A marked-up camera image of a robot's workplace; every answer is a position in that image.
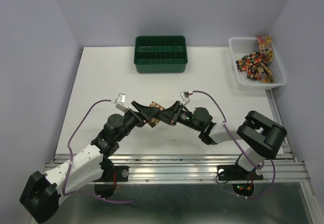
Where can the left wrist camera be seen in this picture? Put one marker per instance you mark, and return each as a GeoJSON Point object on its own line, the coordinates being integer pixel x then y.
{"type": "Point", "coordinates": [120, 103]}

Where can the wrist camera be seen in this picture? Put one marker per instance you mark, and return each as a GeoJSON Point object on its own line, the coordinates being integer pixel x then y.
{"type": "Point", "coordinates": [185, 96]}
{"type": "Point", "coordinates": [120, 103]}

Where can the aluminium rail frame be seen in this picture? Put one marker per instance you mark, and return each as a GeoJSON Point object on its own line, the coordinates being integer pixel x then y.
{"type": "Point", "coordinates": [161, 155]}

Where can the white perforated plastic basket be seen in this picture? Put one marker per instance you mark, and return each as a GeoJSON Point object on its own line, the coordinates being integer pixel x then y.
{"type": "Point", "coordinates": [241, 46]}

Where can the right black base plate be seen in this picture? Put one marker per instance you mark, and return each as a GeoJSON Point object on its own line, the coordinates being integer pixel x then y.
{"type": "Point", "coordinates": [236, 173]}

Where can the yellow patterned tie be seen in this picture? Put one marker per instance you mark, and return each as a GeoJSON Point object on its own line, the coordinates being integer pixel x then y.
{"type": "Point", "coordinates": [266, 53]}

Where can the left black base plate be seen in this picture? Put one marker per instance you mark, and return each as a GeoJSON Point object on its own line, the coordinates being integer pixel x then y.
{"type": "Point", "coordinates": [115, 174]}

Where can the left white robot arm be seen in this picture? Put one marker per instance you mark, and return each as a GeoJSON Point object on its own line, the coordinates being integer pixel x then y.
{"type": "Point", "coordinates": [44, 192]}

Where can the green compartment organizer box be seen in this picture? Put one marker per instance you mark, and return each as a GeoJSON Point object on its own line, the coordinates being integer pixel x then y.
{"type": "Point", "coordinates": [160, 54]}

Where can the dark multicolour dotted tie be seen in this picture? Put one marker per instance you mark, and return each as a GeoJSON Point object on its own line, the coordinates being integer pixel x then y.
{"type": "Point", "coordinates": [251, 65]}

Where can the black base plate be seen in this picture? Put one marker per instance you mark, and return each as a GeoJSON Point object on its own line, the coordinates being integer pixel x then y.
{"type": "Point", "coordinates": [236, 173]}
{"type": "Point", "coordinates": [115, 174]}

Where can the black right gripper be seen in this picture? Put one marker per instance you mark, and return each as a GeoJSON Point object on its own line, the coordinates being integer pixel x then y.
{"type": "Point", "coordinates": [170, 114]}

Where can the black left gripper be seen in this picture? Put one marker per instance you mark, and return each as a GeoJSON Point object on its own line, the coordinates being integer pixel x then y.
{"type": "Point", "coordinates": [146, 112]}

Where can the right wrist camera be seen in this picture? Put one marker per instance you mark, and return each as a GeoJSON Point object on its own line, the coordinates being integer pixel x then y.
{"type": "Point", "coordinates": [185, 96]}

